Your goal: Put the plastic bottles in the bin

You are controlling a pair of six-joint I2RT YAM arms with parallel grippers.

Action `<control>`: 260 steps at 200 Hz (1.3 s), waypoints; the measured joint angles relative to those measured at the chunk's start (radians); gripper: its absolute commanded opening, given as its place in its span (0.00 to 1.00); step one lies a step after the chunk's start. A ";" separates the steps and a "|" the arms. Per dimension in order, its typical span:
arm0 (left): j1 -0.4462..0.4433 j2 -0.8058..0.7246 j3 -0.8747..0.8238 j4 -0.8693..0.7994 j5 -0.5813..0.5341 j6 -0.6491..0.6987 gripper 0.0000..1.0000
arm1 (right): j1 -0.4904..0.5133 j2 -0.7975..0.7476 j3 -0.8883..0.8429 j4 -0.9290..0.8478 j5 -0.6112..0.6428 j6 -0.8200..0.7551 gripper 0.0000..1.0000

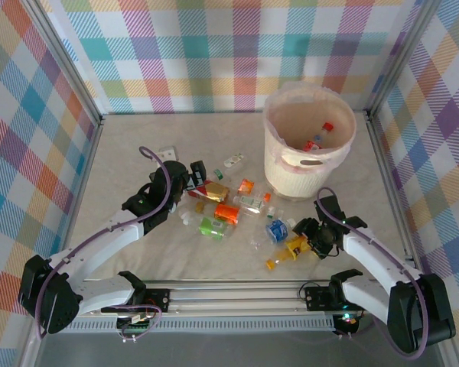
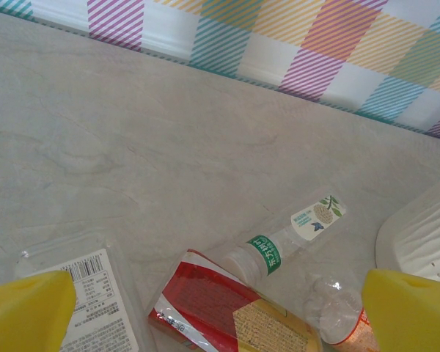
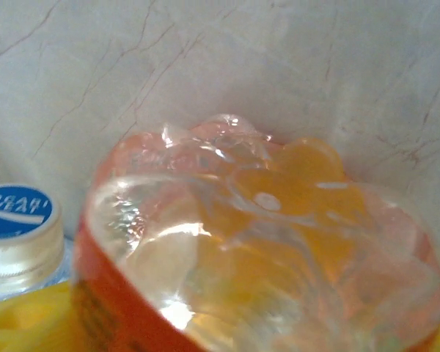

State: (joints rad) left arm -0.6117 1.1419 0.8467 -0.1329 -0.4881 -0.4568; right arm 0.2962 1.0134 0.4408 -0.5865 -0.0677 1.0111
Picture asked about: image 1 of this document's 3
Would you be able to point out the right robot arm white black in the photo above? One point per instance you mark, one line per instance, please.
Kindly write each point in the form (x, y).
(375, 256)

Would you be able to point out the small clear bottle green label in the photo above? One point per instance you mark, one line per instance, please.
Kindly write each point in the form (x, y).
(271, 212)

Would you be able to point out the orange juice bottle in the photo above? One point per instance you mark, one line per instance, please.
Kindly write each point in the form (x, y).
(296, 246)

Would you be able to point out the aluminium frame post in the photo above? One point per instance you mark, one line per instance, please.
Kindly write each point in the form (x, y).
(61, 61)
(405, 53)

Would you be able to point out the orange label bottle gold cap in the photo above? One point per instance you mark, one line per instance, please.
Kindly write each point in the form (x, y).
(226, 213)

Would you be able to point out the green controller board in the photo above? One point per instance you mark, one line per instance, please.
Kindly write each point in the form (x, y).
(135, 325)

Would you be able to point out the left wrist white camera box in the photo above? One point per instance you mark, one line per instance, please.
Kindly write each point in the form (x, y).
(168, 153)

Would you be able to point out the long aluminium base rail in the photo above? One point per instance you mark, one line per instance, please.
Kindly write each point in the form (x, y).
(233, 300)

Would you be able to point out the controller board with lit LED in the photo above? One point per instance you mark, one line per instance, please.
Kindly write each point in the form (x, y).
(346, 321)

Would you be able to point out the orange-label orange-capped clear bottle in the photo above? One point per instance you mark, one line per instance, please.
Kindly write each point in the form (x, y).
(246, 186)

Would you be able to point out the small bottle white round label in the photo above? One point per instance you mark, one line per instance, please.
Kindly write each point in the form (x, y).
(234, 160)

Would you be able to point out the clear bottle white cap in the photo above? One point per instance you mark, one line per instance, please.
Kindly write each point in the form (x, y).
(185, 217)

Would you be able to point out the cream plastic bin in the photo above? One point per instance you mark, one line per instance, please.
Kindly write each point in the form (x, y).
(290, 179)

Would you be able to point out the crushed clear bottle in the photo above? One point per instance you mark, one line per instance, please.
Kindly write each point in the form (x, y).
(254, 242)

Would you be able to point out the clear bottle green white label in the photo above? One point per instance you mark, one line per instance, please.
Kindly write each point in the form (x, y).
(250, 202)

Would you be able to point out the green-banded white-capped clear bottle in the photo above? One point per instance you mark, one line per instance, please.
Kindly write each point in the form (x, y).
(218, 174)

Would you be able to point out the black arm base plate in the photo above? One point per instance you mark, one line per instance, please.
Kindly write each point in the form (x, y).
(317, 298)
(158, 298)

